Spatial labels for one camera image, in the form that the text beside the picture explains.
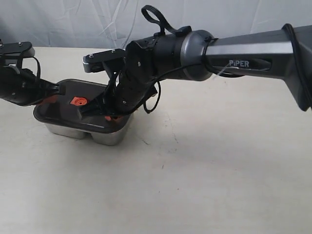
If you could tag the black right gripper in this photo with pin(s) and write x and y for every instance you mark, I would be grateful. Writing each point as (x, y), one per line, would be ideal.
(129, 88)

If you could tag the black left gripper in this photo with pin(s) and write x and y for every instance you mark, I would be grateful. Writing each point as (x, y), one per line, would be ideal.
(21, 87)

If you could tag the dark transparent lid orange seal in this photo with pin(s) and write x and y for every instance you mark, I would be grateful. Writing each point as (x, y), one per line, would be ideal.
(63, 113)

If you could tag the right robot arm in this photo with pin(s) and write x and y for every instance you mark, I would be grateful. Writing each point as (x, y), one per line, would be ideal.
(284, 54)

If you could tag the steel two-compartment lunch box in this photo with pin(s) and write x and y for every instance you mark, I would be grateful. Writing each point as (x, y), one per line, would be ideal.
(100, 138)

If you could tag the white fabric backdrop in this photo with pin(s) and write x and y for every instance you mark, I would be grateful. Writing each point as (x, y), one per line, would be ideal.
(114, 23)

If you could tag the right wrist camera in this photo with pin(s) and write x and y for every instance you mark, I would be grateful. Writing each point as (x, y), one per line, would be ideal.
(101, 61)

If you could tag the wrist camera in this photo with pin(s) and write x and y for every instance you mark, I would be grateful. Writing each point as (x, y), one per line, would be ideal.
(14, 53)
(101, 61)

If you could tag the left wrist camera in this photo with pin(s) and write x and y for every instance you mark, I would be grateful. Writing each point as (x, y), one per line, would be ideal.
(14, 53)

